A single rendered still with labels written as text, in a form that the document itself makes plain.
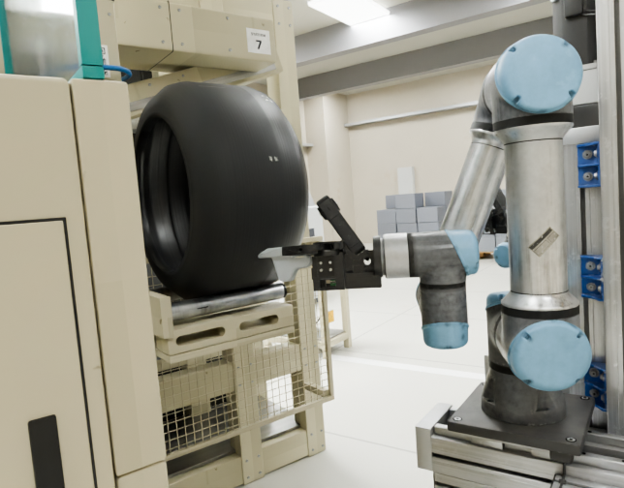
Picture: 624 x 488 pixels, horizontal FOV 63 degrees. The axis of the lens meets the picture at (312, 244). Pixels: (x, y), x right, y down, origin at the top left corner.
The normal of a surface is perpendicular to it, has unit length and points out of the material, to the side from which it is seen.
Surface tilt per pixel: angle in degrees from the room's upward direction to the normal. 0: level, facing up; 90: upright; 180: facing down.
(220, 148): 73
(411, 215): 90
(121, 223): 90
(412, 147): 90
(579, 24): 90
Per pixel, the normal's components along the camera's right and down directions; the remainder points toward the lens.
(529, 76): -0.15, -0.04
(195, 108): -0.26, -0.40
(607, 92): -0.56, 0.11
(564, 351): -0.14, 0.22
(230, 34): 0.58, 0.03
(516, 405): -0.47, -0.19
